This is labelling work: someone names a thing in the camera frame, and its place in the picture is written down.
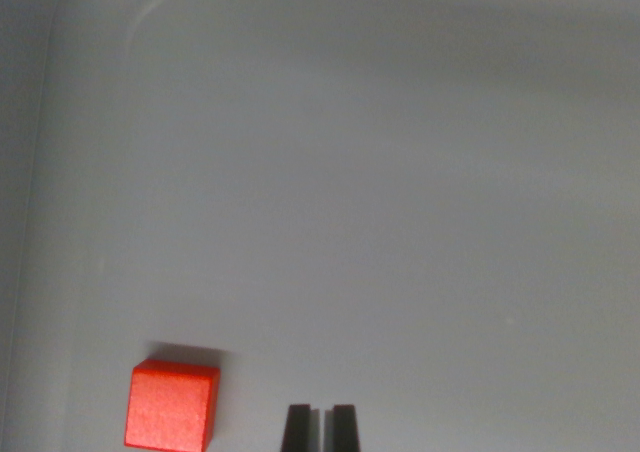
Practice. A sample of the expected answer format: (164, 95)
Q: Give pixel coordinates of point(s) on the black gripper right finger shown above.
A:
(345, 429)

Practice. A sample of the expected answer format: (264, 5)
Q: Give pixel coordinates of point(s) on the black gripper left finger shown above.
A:
(298, 429)

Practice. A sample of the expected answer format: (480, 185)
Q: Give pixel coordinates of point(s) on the red cube block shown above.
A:
(167, 407)

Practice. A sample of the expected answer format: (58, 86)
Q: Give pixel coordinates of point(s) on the white plastic bin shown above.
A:
(350, 172)

